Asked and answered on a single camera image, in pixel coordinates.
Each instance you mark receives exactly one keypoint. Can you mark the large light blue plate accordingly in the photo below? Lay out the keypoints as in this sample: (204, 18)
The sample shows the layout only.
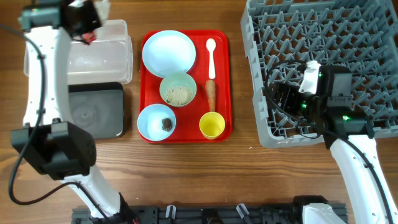
(167, 52)

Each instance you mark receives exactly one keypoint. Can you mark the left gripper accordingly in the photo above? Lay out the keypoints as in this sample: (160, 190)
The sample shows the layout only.
(94, 22)

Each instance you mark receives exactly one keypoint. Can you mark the white plastic spoon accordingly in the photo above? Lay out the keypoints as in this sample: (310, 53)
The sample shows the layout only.
(211, 46)

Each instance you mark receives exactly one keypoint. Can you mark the dark brown food scrap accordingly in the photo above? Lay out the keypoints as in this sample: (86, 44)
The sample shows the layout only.
(167, 124)

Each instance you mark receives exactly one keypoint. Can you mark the mint green bowl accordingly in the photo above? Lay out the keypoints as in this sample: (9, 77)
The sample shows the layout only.
(177, 79)

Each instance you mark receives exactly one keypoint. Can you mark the red snack wrapper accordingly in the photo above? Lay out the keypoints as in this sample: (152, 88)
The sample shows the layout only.
(88, 38)

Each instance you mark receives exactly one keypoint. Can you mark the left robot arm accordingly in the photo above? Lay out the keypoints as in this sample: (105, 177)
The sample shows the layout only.
(49, 140)

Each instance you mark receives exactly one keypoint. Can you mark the black plastic tray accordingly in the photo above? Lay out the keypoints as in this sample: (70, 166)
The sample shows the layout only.
(98, 108)

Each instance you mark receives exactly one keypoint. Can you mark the white rice grains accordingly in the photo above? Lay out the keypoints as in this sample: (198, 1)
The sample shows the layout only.
(178, 95)

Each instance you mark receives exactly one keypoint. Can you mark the small light blue bowl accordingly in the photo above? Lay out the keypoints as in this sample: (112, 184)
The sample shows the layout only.
(150, 122)

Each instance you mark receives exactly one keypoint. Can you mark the orange carrot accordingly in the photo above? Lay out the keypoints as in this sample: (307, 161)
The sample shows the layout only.
(210, 88)

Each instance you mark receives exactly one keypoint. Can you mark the grey dishwasher rack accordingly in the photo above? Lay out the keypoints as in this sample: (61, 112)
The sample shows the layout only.
(360, 35)

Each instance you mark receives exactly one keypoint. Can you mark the clear plastic bin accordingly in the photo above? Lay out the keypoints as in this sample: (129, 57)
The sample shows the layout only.
(69, 62)

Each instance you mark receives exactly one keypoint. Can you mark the red serving tray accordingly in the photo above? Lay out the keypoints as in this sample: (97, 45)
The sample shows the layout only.
(187, 129)

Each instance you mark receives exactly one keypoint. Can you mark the yellow plastic cup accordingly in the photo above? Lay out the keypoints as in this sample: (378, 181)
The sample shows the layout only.
(212, 124)

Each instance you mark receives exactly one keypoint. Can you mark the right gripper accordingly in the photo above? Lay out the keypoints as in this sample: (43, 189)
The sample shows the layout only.
(290, 91)

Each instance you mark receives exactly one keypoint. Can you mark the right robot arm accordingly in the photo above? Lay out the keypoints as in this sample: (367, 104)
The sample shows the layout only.
(324, 102)

